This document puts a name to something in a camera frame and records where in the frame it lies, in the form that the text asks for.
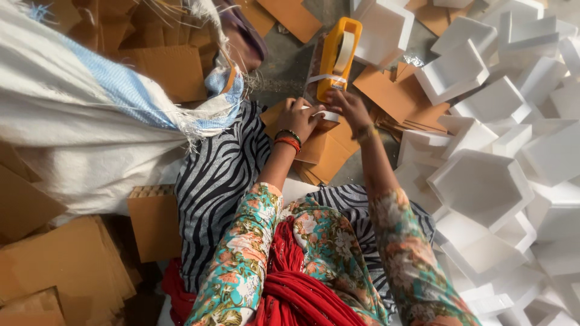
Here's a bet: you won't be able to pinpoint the person's left hand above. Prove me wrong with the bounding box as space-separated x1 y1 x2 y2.
276 97 326 145

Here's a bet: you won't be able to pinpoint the person's right hand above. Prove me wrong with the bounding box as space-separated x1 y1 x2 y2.
326 89 375 139

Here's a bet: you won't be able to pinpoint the small taped cardboard box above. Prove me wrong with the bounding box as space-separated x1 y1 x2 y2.
301 105 341 133

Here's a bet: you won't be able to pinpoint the yellow tape dispenser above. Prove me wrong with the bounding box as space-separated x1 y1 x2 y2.
316 17 363 103

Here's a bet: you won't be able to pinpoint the brown block under dispenser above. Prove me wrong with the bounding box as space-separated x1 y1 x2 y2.
303 33 328 106

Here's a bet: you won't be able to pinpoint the gold bangle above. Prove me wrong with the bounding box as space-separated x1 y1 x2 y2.
354 123 379 142

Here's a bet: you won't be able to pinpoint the white tape roll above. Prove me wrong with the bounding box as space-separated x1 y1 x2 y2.
333 31 356 76

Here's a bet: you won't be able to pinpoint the green black bangle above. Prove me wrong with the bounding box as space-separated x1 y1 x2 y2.
275 129 303 146

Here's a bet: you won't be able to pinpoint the stack of folded cardboard sheets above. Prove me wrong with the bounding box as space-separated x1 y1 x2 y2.
260 101 361 187

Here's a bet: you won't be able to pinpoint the heap of cardboard cutouts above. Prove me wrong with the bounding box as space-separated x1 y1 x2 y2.
352 61 451 142

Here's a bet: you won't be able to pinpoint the red bangle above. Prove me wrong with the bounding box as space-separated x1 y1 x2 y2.
273 137 301 155

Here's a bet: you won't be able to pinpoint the loose cardboard sheets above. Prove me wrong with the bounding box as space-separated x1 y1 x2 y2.
235 0 323 44

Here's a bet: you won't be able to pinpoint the flat white foam sheet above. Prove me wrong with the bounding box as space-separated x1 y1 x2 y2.
281 177 321 207

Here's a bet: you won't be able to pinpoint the purple cloth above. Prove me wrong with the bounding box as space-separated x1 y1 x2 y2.
217 0 269 74

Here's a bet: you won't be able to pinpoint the person's zebra striped trousers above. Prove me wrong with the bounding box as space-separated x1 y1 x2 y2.
174 100 437 313

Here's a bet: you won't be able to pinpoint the pile of white foam pieces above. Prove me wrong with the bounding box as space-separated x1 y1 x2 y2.
350 0 580 326

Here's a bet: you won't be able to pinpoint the heap of large cardboard sheets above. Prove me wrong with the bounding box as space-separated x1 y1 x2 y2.
27 0 229 106

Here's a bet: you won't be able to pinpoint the red scarf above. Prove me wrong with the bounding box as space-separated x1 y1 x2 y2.
162 216 369 326

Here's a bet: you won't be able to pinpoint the corrugated cardboard bundle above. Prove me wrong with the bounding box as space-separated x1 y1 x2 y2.
127 184 183 264

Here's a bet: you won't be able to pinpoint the white woven sack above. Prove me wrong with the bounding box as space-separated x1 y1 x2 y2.
0 0 247 219

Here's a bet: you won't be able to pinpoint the pile of flat cardboard boards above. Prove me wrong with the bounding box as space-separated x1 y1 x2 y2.
0 140 143 326

